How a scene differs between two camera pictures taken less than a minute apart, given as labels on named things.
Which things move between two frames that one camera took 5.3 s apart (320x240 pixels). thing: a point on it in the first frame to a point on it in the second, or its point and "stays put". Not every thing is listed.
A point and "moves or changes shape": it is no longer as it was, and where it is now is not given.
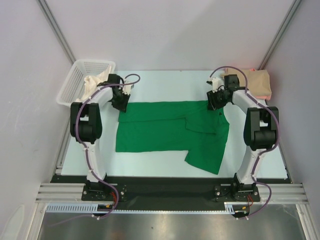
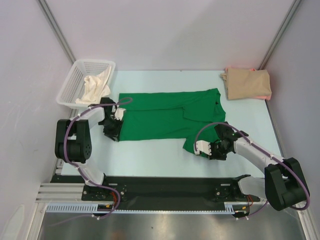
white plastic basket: x=73 y=87 stays put
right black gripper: x=216 y=100 to x=216 y=151
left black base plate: x=103 y=192 stays put
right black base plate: x=237 y=192 stays put
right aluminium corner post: x=279 y=34 stays put
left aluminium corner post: x=53 y=23 stays put
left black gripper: x=122 y=106 to x=115 y=133
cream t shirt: x=90 y=83 stays put
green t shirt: x=178 y=125 moves or changes shape
